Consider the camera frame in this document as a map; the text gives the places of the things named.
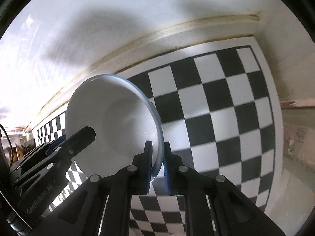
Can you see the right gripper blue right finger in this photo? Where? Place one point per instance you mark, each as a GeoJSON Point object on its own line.
{"type": "Point", "coordinates": [175, 172]}

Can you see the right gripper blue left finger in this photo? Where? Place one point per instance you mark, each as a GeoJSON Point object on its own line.
{"type": "Point", "coordinates": [141, 179]}

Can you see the white bowl blue rim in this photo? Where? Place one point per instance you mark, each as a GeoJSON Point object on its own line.
{"type": "Point", "coordinates": [123, 119]}

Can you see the black white checkered mat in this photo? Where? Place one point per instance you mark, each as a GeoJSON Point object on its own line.
{"type": "Point", "coordinates": [219, 111]}

